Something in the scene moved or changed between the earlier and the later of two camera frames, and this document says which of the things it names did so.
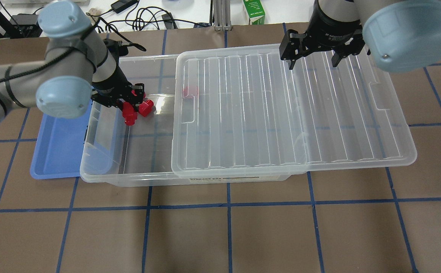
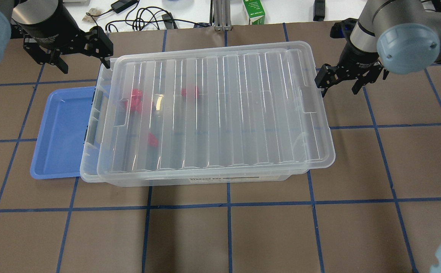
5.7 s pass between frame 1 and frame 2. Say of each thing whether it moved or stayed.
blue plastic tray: stayed
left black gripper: moved
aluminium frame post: stayed
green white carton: stayed
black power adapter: stayed
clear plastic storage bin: moved
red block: moved
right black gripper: moved
